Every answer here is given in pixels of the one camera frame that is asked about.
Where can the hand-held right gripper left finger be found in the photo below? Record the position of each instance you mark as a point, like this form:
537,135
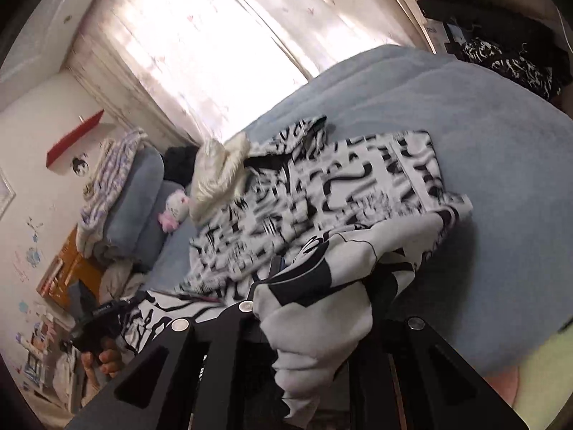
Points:
224,349

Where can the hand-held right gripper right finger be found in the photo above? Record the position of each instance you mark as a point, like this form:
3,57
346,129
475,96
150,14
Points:
416,376

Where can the black and white printed jacket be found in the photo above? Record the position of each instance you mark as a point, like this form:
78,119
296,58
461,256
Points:
313,197

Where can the person's left hand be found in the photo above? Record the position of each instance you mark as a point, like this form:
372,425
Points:
109,363

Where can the cluttered shelf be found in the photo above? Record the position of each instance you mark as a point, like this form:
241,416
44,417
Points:
44,354

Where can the wooden cabinet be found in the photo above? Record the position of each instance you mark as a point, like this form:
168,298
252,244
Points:
71,268

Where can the pink cloth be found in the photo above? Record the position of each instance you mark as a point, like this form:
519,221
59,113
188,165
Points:
506,385

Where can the light green bed sheet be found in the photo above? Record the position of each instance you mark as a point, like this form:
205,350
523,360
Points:
550,367

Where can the pink cat plush toy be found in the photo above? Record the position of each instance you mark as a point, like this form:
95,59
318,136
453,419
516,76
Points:
174,208

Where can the purple floral folded blanket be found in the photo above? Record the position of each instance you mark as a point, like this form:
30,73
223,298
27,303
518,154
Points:
107,179

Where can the framed picture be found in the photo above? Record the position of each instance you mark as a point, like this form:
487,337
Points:
5,192

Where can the cream puffy jacket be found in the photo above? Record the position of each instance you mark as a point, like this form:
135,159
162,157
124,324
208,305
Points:
215,174

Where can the black cloth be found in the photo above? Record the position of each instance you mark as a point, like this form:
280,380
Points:
179,161

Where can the blue bed blanket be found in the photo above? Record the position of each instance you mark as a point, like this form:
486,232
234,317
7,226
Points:
492,188

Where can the white floral curtain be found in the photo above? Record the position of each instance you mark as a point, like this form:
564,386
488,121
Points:
201,31

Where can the black and white patterned garment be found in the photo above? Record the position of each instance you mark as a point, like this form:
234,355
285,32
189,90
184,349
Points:
510,65

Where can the white box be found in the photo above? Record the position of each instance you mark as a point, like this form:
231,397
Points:
434,33

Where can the blue flower wall sticker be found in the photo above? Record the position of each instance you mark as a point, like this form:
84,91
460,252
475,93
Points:
32,256

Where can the cartoon face wall sticker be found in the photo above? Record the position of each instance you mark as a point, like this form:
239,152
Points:
79,164

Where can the red wall shelf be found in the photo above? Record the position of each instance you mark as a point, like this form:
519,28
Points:
76,136

